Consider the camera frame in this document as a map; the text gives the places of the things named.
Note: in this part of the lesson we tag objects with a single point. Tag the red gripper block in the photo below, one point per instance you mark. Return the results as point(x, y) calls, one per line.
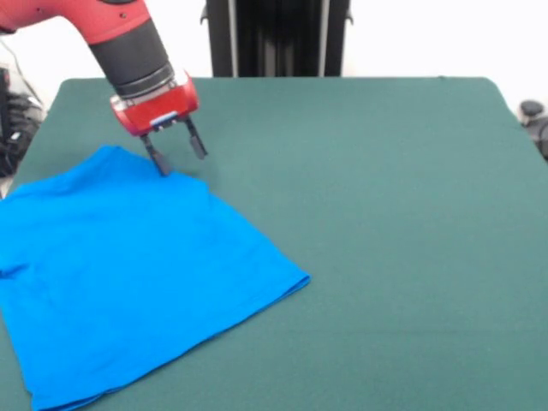
point(158, 109)

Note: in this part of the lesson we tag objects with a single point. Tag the blue shirt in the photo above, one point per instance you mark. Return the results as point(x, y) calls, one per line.
point(128, 278)

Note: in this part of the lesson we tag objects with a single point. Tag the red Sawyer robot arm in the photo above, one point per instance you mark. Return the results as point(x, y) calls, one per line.
point(120, 38)

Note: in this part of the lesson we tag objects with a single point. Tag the dark green table cloth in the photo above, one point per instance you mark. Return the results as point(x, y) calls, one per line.
point(385, 214)

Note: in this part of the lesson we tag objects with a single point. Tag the grey stand foot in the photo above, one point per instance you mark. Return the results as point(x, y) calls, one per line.
point(533, 109)

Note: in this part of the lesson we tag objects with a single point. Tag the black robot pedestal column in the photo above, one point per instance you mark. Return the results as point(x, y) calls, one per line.
point(278, 43)

